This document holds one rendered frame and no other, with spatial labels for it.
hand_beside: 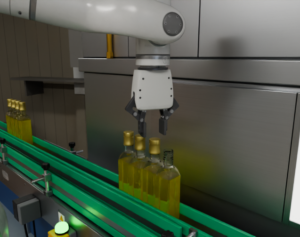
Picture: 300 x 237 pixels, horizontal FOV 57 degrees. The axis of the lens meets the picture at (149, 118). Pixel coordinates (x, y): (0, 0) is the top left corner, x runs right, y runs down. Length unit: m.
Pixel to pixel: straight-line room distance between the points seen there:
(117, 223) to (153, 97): 0.38
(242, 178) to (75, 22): 0.59
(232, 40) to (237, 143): 0.29
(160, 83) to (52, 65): 3.67
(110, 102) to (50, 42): 3.16
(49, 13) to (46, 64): 3.75
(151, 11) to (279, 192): 0.54
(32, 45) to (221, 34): 3.86
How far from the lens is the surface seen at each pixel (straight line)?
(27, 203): 1.23
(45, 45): 4.34
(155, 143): 0.81
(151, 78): 0.66
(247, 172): 0.82
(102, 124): 1.27
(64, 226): 1.02
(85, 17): 0.61
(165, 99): 0.68
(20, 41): 4.66
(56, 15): 0.61
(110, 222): 0.87
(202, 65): 0.84
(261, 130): 0.77
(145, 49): 0.65
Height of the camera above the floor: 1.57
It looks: 13 degrees down
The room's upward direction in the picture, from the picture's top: straight up
